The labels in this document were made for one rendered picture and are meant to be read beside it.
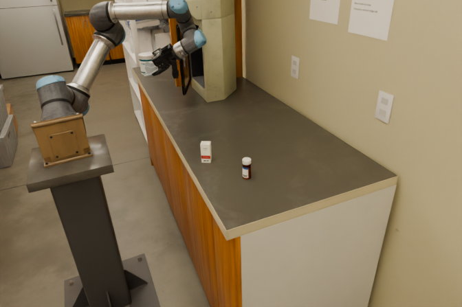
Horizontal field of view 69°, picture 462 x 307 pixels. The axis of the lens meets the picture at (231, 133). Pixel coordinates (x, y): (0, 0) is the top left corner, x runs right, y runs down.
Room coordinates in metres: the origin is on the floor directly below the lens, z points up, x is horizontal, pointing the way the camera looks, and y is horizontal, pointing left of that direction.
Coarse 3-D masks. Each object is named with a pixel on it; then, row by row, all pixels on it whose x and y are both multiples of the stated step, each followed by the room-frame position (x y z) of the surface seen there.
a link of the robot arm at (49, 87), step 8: (40, 80) 1.36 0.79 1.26; (48, 80) 1.36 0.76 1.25; (56, 80) 1.38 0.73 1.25; (64, 80) 1.42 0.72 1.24; (40, 88) 1.34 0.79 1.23; (48, 88) 1.33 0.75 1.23; (56, 88) 1.35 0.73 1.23; (64, 88) 1.38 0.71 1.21; (40, 96) 1.32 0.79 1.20; (48, 96) 1.31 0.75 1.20; (56, 96) 1.32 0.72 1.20; (64, 96) 1.34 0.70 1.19; (72, 96) 1.41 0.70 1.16; (72, 104) 1.41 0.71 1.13
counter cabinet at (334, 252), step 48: (144, 96) 2.41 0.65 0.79; (192, 192) 1.25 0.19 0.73; (384, 192) 1.02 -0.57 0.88; (192, 240) 1.36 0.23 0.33; (240, 240) 0.79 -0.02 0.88; (288, 240) 0.86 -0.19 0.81; (336, 240) 0.94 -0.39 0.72; (240, 288) 0.79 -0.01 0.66; (288, 288) 0.87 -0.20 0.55; (336, 288) 0.96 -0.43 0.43
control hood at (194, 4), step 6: (168, 0) 2.03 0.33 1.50; (186, 0) 1.84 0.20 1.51; (192, 0) 1.84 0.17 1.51; (198, 0) 1.85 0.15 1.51; (192, 6) 1.84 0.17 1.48; (198, 6) 1.85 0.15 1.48; (192, 12) 1.83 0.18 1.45; (198, 12) 1.85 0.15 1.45; (192, 18) 1.91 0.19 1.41; (198, 18) 1.85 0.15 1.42
